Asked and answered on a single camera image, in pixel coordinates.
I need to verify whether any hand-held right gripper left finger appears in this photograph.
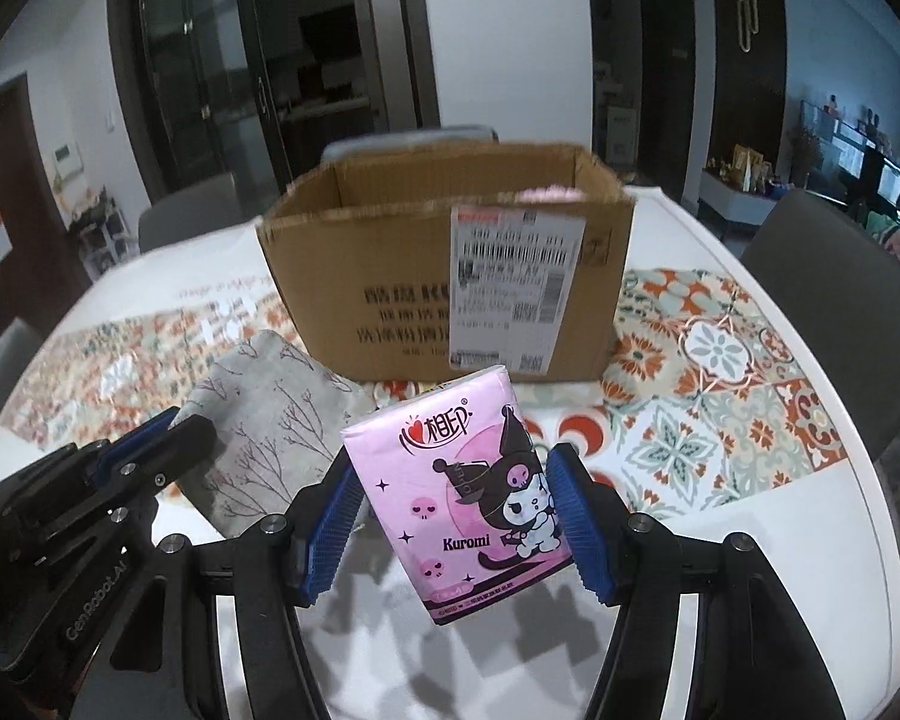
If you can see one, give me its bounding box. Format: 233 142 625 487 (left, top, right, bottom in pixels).
94 444 368 720

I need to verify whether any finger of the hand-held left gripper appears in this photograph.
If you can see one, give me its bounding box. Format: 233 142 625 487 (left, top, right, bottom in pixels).
82 416 218 515
92 405 182 472

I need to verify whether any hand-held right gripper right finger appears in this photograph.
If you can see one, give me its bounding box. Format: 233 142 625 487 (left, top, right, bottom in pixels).
544 444 845 720

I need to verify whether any grey printed cloth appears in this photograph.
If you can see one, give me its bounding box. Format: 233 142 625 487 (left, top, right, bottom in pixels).
169 330 377 541

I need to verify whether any pink cartoon tissue pack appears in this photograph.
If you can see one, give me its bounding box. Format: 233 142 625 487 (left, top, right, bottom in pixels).
341 364 575 625

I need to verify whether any cardboard box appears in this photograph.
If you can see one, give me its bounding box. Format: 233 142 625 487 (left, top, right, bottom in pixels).
256 141 637 385

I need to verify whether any grey dining chair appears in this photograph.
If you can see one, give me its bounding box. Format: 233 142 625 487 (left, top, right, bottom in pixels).
0 319 47 437
324 124 497 164
741 189 900 460
139 172 262 254

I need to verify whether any patterned tablecloth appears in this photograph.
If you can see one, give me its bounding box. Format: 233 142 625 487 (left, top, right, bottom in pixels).
0 178 900 720

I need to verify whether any small shelf cart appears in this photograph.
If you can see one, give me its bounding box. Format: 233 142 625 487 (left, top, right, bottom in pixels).
67 191 134 276

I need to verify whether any dark brown door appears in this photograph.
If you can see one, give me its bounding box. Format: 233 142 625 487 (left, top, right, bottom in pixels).
0 75 72 295

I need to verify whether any low white cabinet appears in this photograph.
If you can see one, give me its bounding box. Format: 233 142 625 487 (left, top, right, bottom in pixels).
701 165 786 239

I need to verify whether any glass sliding door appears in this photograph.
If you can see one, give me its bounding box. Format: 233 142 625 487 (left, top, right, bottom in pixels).
109 0 445 205

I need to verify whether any yellow bag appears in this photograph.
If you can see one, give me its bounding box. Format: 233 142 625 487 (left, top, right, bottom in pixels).
727 144 767 186

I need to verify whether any cluttered display shelf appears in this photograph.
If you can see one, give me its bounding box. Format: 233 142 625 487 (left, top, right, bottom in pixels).
797 94 900 212

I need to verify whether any dark interior door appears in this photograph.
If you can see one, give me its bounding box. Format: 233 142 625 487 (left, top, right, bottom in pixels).
637 0 711 167

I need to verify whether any tall dark cabinet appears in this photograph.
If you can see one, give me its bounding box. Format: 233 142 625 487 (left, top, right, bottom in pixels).
709 0 790 167

